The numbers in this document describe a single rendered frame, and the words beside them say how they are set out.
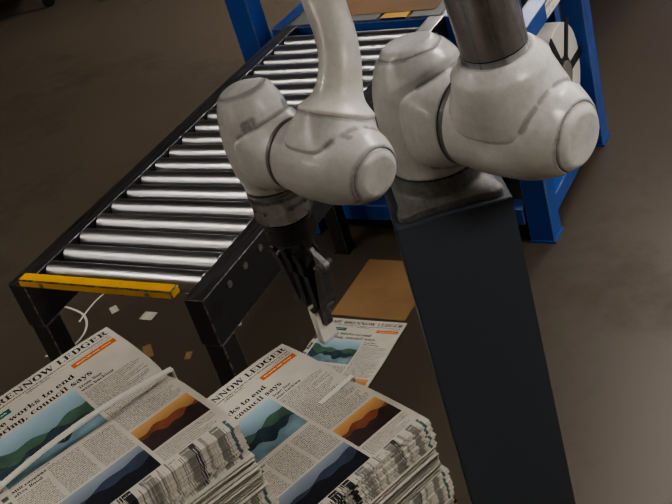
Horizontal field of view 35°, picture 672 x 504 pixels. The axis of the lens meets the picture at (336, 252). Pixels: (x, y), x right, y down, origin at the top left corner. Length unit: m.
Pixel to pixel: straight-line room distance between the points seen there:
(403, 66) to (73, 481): 0.79
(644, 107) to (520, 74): 2.61
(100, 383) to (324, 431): 0.36
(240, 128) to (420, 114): 0.34
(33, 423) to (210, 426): 0.28
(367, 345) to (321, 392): 1.44
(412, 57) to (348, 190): 0.41
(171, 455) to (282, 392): 0.44
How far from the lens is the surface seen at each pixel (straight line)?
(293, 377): 1.79
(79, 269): 2.42
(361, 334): 3.22
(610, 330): 3.03
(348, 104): 1.34
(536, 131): 1.52
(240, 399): 1.78
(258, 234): 2.27
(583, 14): 3.68
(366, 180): 1.31
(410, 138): 1.69
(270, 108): 1.43
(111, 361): 1.57
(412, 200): 1.77
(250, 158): 1.43
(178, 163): 2.72
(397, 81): 1.67
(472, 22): 1.50
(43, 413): 1.54
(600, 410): 2.80
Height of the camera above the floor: 1.91
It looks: 31 degrees down
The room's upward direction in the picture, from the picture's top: 18 degrees counter-clockwise
